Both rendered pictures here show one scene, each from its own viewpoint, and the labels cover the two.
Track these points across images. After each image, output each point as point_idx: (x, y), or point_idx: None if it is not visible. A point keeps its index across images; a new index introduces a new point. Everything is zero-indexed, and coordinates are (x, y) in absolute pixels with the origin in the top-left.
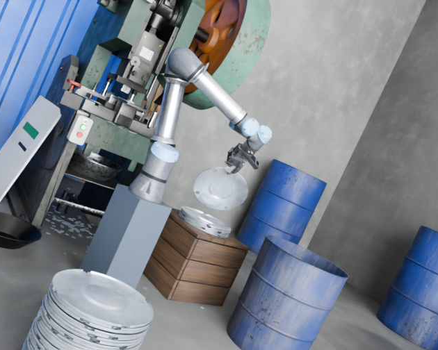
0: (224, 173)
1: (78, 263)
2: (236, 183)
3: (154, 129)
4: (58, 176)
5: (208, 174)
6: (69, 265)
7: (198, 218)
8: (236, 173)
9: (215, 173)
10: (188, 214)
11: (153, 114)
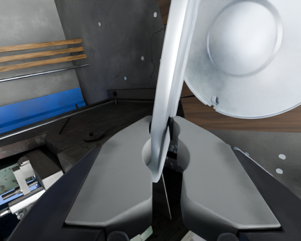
0: (167, 130)
1: (292, 186)
2: (192, 11)
3: (45, 185)
4: (190, 233)
5: (166, 151)
6: None
7: (265, 81)
8: (175, 78)
9: (166, 146)
10: (263, 116)
11: (20, 210)
